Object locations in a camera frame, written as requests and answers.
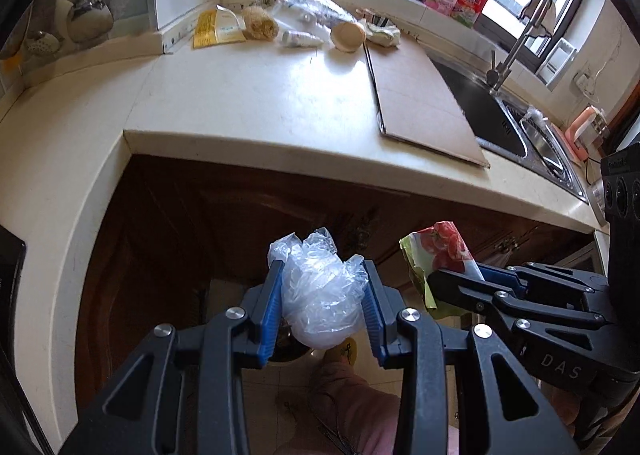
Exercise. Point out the small white bottle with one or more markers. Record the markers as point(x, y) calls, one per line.
point(300, 38)

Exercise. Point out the person's right hand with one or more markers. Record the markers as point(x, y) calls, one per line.
point(557, 402)

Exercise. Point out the stainless steel sink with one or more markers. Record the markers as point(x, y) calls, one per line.
point(485, 110)

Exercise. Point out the white slotted rack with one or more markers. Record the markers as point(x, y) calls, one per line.
point(555, 62)

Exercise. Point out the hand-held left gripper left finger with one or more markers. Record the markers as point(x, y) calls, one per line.
point(270, 315)

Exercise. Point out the flat cardboard sheet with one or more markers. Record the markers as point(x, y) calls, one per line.
point(420, 95)

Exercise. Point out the metal faucet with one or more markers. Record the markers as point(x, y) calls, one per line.
point(515, 50)

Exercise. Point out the yellow embroidered slipper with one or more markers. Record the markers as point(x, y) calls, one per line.
point(346, 351)

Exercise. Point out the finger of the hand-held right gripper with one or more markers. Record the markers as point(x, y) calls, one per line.
point(470, 287)
point(500, 277)

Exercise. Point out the hanging slotted spoon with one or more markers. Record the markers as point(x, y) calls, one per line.
point(42, 42)

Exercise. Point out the white wall socket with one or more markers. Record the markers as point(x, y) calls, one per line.
point(583, 82)

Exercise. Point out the crumpled pale green wrapper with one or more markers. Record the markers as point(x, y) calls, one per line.
point(382, 34)

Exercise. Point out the tan loofah sponge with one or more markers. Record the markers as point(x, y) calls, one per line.
point(260, 22)

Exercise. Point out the long clear plastic bag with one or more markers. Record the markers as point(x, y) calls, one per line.
point(315, 2)

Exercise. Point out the pink fleece pants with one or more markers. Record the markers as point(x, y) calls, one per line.
point(350, 410)

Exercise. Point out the round cabinet knob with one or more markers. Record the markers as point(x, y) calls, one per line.
point(506, 244)

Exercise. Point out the beige paper cup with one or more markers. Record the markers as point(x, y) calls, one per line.
point(347, 36)

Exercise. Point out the strawberry print snack wrapper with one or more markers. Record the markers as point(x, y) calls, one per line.
point(445, 245)

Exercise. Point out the hanging metal ladle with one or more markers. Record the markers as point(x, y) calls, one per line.
point(89, 17)

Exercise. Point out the yellow paper packet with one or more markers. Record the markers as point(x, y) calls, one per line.
point(215, 30)

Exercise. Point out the cream rimmed trash bin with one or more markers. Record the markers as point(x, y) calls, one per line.
point(287, 346)

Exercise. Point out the pink kettle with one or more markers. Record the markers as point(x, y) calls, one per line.
point(585, 132)

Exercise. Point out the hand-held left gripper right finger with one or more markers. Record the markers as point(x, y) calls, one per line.
point(372, 315)

